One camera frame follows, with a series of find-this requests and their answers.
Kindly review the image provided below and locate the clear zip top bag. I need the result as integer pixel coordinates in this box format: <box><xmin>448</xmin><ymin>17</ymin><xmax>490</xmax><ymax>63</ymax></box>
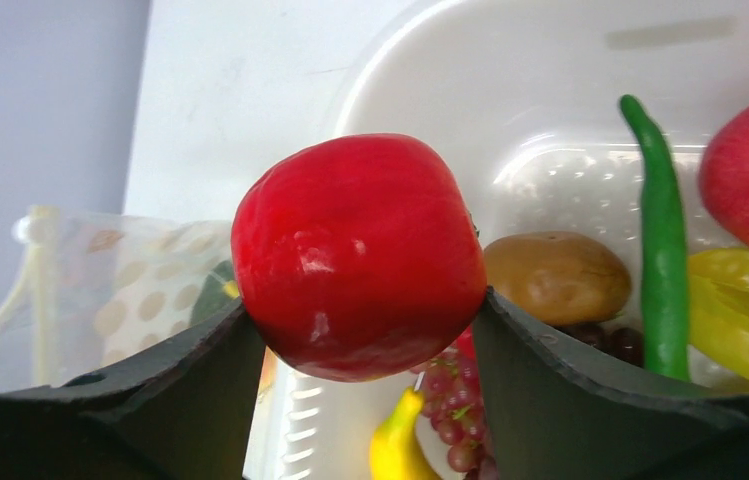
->
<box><xmin>0</xmin><ymin>206</ymin><xmax>231</xmax><ymax>392</ymax></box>

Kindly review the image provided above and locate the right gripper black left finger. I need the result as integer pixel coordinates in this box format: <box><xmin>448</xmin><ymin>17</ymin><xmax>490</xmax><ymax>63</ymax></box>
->
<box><xmin>0</xmin><ymin>301</ymin><xmax>264</xmax><ymax>479</ymax></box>

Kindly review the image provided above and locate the brown kiwi fruit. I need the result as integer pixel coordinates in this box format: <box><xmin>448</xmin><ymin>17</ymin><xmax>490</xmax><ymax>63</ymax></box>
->
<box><xmin>484</xmin><ymin>231</ymin><xmax>632</xmax><ymax>326</ymax></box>

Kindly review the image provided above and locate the large yellow banana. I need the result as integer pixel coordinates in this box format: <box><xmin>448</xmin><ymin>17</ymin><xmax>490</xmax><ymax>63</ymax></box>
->
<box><xmin>369</xmin><ymin>387</ymin><xmax>442</xmax><ymax>480</ymax></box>

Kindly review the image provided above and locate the white plastic basket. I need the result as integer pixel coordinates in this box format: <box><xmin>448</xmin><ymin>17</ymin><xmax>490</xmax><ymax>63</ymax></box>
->
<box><xmin>241</xmin><ymin>0</ymin><xmax>749</xmax><ymax>480</ymax></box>

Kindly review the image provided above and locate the green chili pepper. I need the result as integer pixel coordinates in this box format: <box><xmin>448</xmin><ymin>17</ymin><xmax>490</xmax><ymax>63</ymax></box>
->
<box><xmin>619</xmin><ymin>94</ymin><xmax>690</xmax><ymax>381</ymax></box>

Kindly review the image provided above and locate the purple grape bunch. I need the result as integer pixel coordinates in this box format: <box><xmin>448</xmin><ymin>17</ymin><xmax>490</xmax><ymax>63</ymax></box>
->
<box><xmin>414</xmin><ymin>323</ymin><xmax>643</xmax><ymax>479</ymax></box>

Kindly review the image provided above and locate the red tomato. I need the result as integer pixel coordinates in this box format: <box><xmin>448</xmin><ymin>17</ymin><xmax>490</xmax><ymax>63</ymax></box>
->
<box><xmin>231</xmin><ymin>133</ymin><xmax>487</xmax><ymax>382</ymax></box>

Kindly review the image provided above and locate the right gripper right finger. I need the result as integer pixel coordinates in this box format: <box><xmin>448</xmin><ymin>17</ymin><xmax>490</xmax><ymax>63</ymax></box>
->
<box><xmin>472</xmin><ymin>292</ymin><xmax>749</xmax><ymax>479</ymax></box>

